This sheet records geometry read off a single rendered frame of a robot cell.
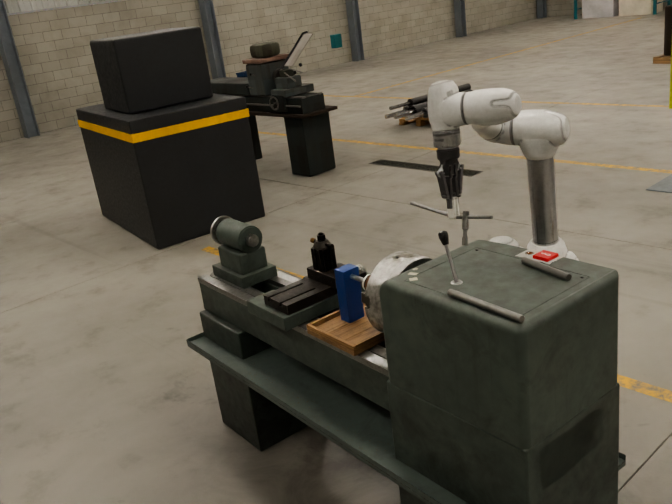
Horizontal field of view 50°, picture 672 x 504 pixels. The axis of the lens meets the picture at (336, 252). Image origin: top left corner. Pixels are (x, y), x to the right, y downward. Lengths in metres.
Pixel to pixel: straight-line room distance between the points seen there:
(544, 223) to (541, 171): 0.22
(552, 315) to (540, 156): 0.91
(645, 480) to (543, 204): 1.32
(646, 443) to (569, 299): 1.69
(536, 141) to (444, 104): 0.59
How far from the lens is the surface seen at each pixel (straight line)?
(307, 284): 3.12
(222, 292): 3.53
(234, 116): 7.22
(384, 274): 2.52
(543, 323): 2.05
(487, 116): 2.28
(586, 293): 2.20
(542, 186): 2.90
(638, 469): 3.59
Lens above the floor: 2.17
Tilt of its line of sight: 20 degrees down
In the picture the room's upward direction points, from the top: 8 degrees counter-clockwise
